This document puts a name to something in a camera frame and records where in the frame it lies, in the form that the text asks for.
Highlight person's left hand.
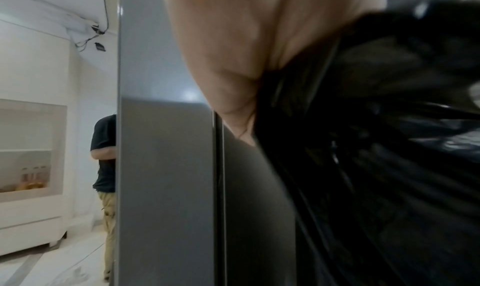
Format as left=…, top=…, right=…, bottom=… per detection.
left=159, top=0, right=389, bottom=147

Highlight black plastic garbage bag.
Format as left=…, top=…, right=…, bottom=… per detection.
left=252, top=0, right=480, bottom=286

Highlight grey refrigerator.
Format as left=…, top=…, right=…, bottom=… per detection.
left=113, top=0, right=480, bottom=286

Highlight white cabinet with niche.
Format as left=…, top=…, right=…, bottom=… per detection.
left=0, top=19, right=72, bottom=256

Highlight bottles on niche shelf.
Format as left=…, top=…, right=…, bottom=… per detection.
left=0, top=166, right=51, bottom=193

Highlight black cable on ceiling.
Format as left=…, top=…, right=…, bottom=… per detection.
left=74, top=0, right=110, bottom=52

